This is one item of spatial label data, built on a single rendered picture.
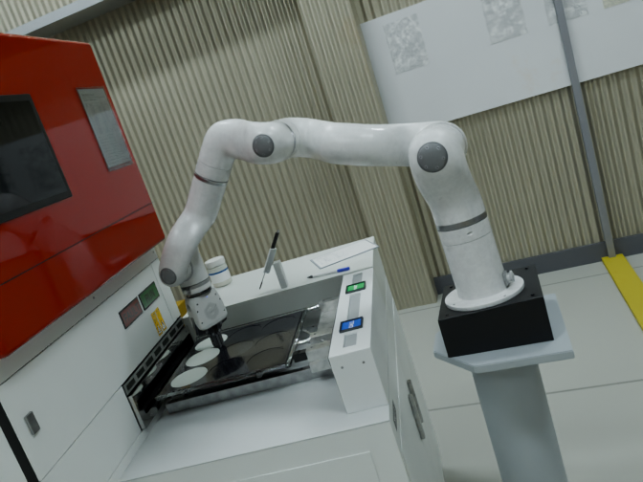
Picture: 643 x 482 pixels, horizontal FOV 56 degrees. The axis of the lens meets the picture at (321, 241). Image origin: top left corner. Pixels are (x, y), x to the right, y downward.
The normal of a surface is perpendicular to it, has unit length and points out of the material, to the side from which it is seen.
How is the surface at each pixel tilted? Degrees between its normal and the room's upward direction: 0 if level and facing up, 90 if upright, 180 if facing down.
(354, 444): 90
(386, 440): 90
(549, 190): 90
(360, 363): 90
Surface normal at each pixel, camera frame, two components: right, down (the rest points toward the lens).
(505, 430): -0.52, 0.36
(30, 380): 0.95, -0.27
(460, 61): -0.24, 0.30
